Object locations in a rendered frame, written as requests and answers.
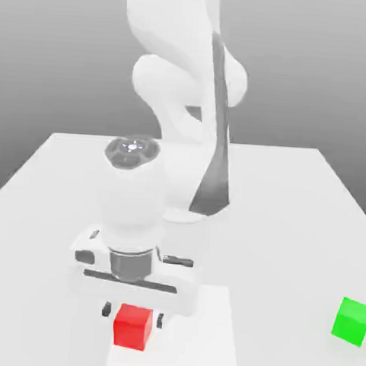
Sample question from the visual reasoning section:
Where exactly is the small red cube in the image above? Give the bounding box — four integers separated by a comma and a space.
111, 301, 155, 352

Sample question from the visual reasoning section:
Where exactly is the small green cube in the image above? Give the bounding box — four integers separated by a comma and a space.
329, 295, 366, 348

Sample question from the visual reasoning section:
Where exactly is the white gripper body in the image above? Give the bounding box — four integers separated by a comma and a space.
65, 262, 202, 318

